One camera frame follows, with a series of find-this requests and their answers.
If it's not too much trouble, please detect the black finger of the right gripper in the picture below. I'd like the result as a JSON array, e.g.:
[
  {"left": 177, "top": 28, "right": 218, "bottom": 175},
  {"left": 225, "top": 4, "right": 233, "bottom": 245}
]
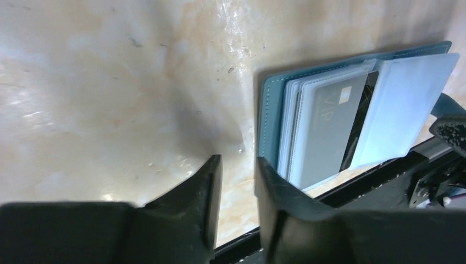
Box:
[{"left": 429, "top": 114, "right": 465, "bottom": 158}]

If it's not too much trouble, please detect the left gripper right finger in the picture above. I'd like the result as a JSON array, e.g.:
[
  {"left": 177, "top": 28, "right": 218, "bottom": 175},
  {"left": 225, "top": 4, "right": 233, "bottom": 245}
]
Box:
[{"left": 255, "top": 157, "right": 465, "bottom": 263}]

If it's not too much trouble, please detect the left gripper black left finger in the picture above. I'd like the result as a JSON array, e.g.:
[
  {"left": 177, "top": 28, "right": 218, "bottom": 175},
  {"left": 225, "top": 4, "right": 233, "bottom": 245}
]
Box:
[{"left": 1, "top": 155, "right": 222, "bottom": 263}]

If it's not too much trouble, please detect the black VIP credit card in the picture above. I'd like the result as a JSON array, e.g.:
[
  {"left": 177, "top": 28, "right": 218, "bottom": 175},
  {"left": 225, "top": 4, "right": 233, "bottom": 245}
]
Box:
[{"left": 289, "top": 71, "right": 379, "bottom": 190}]

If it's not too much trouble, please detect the teal card holder wallet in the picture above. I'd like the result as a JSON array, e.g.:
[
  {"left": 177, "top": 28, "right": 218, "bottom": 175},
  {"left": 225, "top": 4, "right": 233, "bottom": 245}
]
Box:
[{"left": 257, "top": 41, "right": 460, "bottom": 191}]

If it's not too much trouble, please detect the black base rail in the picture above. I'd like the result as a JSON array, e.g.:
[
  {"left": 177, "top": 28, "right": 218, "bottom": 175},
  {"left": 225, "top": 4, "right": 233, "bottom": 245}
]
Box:
[{"left": 214, "top": 139, "right": 465, "bottom": 263}]

